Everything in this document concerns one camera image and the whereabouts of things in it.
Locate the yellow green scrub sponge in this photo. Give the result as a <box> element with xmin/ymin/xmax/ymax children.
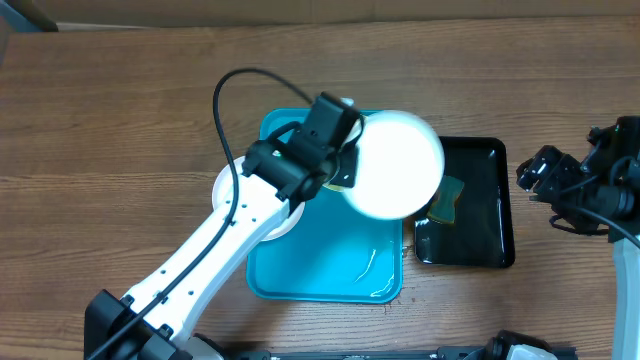
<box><xmin>427</xmin><ymin>175</ymin><xmax>464</xmax><ymax>225</ymax></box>

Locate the black water tray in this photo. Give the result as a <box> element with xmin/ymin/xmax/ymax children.
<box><xmin>414</xmin><ymin>136</ymin><xmax>515</xmax><ymax>268</ymax></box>

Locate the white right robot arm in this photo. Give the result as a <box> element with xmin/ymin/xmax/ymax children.
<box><xmin>516</xmin><ymin>116</ymin><xmax>639</xmax><ymax>359</ymax></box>

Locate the teal plastic tray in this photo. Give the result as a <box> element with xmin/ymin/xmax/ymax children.
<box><xmin>245</xmin><ymin>107</ymin><xmax>404</xmax><ymax>305</ymax></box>

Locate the yellow-green plate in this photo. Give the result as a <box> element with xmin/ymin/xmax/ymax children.
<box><xmin>324</xmin><ymin>114</ymin><xmax>366</xmax><ymax>192</ymax></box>

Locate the white plate with ketchup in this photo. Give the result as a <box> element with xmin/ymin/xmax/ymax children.
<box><xmin>211</xmin><ymin>154</ymin><xmax>307</xmax><ymax>243</ymax></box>

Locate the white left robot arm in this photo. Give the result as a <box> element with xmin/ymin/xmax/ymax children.
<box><xmin>85</xmin><ymin>139</ymin><xmax>358</xmax><ymax>360</ymax></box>

